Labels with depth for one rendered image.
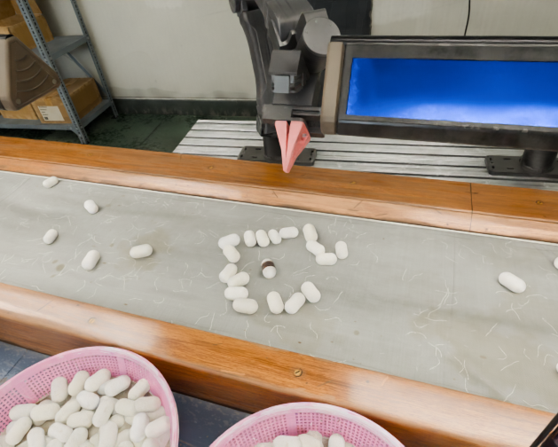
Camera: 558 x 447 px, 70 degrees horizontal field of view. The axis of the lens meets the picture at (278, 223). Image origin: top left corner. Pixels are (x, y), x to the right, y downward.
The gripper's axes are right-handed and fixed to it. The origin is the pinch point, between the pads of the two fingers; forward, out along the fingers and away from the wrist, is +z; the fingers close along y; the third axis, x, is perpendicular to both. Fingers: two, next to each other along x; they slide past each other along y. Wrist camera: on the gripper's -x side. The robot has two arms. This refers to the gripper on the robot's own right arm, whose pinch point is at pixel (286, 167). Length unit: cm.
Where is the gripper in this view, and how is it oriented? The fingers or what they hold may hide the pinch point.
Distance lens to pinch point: 66.0
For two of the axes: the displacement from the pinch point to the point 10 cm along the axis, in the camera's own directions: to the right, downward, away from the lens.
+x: 2.6, 1.6, 9.5
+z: -1.8, 9.8, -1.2
